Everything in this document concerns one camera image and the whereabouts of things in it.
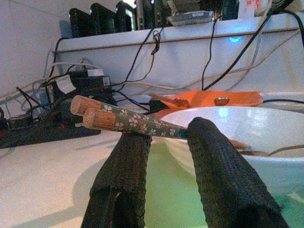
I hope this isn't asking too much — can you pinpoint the metal spoon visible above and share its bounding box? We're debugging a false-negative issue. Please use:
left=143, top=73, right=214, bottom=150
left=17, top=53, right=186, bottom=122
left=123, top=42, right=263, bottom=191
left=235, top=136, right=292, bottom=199
left=227, top=138, right=304, bottom=158

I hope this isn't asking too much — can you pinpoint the black power brick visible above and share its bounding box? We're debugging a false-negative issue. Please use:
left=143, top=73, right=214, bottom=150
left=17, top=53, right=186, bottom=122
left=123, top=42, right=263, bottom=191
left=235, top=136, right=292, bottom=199
left=148, top=97, right=171, bottom=114

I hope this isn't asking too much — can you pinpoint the black cable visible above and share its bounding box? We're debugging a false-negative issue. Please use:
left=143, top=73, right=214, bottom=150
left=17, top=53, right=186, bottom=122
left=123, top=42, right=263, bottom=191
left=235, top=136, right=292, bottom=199
left=201, top=18, right=219, bottom=91
left=118, top=27, right=165, bottom=91
left=260, top=98, right=304, bottom=105

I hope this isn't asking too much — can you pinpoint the black charger with white labels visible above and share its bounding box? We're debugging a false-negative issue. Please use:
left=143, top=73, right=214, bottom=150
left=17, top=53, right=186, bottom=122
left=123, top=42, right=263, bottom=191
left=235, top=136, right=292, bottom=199
left=44, top=68, right=113, bottom=109

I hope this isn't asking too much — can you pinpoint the light green plate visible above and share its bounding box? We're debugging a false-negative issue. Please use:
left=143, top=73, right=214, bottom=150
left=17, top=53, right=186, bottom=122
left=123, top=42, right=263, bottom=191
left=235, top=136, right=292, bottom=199
left=142, top=139, right=304, bottom=228

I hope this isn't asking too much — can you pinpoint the grey metal box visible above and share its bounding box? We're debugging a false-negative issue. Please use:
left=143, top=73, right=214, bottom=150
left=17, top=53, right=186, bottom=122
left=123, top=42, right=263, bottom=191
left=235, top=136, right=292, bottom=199
left=167, top=10, right=215, bottom=26

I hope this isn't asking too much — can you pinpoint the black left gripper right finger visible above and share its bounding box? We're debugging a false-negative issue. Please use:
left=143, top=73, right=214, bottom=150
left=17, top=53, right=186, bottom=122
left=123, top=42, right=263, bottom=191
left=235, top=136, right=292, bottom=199
left=186, top=117, right=291, bottom=228

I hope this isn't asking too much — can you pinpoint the white bowl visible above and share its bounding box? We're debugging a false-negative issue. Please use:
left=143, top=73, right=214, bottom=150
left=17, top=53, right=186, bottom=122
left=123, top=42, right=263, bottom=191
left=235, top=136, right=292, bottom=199
left=161, top=105, right=304, bottom=199

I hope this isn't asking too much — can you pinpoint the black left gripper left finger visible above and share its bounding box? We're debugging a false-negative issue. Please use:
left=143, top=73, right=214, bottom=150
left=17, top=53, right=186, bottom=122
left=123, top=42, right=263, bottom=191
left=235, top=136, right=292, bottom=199
left=80, top=132, right=152, bottom=228

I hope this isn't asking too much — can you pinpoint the black rectangular device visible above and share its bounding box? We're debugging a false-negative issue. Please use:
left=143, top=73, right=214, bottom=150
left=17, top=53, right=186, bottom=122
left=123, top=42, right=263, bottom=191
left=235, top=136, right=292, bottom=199
left=115, top=0, right=139, bottom=33
left=90, top=2, right=117, bottom=35
left=68, top=8, right=92, bottom=39

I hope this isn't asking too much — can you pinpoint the orange bowl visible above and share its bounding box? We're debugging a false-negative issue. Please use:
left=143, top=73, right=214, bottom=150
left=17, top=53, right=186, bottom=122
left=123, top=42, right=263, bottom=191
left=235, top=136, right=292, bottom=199
left=156, top=89, right=265, bottom=120

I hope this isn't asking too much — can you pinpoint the green flowered wooden chopstick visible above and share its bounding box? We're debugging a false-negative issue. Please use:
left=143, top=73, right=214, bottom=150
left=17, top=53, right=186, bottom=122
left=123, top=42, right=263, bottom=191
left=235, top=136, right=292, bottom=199
left=83, top=107, right=189, bottom=140
left=70, top=95, right=168, bottom=128

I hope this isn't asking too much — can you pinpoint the black power strip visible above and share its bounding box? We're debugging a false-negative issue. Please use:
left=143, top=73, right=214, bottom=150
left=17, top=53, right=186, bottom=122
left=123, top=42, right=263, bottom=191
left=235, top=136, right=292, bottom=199
left=0, top=104, right=102, bottom=150

